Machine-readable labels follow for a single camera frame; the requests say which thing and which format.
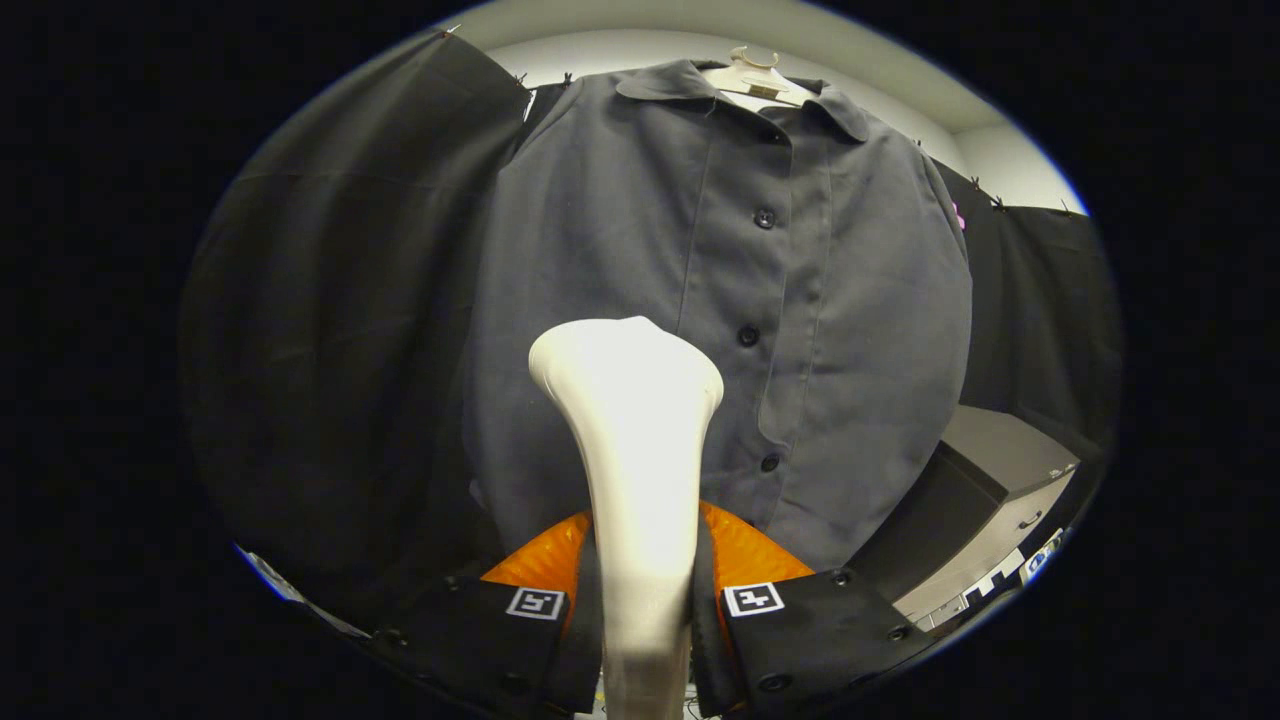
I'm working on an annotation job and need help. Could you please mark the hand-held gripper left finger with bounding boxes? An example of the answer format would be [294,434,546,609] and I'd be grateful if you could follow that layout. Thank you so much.
[375,511,607,717]

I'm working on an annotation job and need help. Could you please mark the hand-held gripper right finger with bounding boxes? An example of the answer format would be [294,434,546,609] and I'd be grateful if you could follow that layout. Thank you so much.
[691,499,938,718]

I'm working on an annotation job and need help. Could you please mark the white garment steamer head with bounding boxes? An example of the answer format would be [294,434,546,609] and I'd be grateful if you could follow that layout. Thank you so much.
[526,315,725,720]

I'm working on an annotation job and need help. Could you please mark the grey button-up shirt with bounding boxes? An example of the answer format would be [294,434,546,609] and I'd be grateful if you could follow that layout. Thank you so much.
[461,57,975,574]

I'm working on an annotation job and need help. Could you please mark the cream clothes hanger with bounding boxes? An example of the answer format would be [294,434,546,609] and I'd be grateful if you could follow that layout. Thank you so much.
[699,44,818,112]

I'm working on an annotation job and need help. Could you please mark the beige cabinet with dark top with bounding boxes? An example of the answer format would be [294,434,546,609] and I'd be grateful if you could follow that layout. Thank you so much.
[848,404,1083,632]

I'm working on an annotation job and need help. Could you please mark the black backdrop cloth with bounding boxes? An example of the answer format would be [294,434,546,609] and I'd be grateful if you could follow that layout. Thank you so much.
[178,28,1125,643]

